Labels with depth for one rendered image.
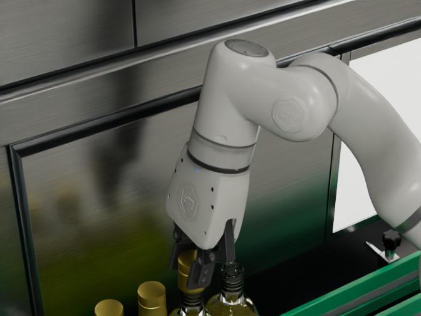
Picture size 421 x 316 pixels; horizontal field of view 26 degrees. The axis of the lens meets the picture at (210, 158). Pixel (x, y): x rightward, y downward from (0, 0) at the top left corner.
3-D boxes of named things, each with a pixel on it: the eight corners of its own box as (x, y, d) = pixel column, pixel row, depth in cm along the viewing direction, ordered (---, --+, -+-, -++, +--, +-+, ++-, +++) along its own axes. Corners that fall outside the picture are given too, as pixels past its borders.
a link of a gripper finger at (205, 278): (195, 241, 108) (184, 287, 111) (210, 256, 105) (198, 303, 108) (218, 237, 109) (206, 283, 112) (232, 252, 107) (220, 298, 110)
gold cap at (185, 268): (197, 271, 116) (196, 244, 113) (212, 288, 113) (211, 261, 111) (172, 281, 114) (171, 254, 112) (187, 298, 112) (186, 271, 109)
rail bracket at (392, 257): (370, 274, 154) (378, 212, 147) (397, 298, 150) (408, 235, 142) (351, 283, 153) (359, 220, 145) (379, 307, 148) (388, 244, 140)
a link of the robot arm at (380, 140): (392, 245, 97) (242, 116, 97) (411, 198, 108) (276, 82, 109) (447, 193, 93) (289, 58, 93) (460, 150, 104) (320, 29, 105)
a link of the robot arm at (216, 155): (174, 113, 105) (170, 135, 106) (215, 150, 99) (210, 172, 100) (227, 110, 109) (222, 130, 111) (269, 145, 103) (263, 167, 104)
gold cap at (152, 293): (157, 301, 114) (156, 276, 112) (172, 318, 112) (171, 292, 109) (133, 313, 113) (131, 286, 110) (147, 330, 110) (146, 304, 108)
